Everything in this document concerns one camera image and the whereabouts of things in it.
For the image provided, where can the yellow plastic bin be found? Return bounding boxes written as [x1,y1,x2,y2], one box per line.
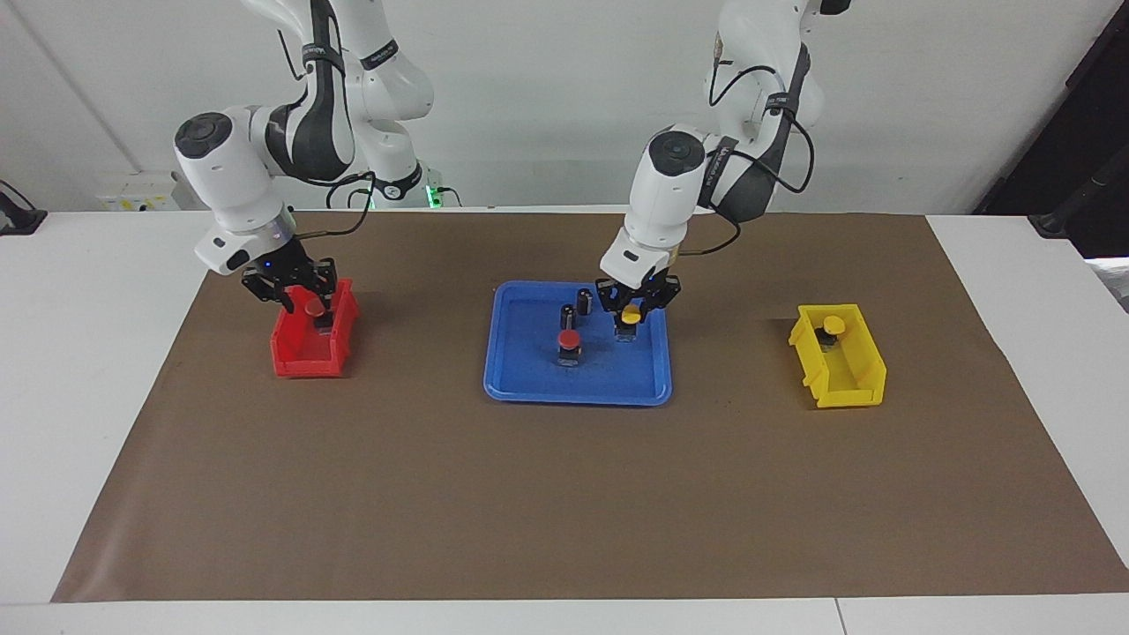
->
[788,303,887,408]

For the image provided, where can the black clamp mount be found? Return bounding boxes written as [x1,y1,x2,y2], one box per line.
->
[0,180,48,235]

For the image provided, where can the black stand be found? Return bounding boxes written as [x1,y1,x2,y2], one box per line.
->
[973,0,1129,258]

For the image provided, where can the white wall socket box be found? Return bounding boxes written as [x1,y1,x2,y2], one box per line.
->
[95,171,183,212]

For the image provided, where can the blue plastic tray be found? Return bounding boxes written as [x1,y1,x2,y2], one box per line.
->
[483,280,673,407]

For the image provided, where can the red plastic bin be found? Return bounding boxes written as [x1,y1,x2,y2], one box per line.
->
[269,278,361,378]

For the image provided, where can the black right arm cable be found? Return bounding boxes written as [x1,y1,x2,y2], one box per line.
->
[276,0,378,239]

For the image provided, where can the brown paper mat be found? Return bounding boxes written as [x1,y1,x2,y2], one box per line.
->
[51,212,1129,603]

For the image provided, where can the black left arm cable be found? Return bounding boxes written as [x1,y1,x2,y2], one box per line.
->
[679,53,816,258]

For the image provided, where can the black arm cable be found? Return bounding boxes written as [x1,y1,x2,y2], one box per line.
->
[679,53,816,258]
[276,0,378,239]

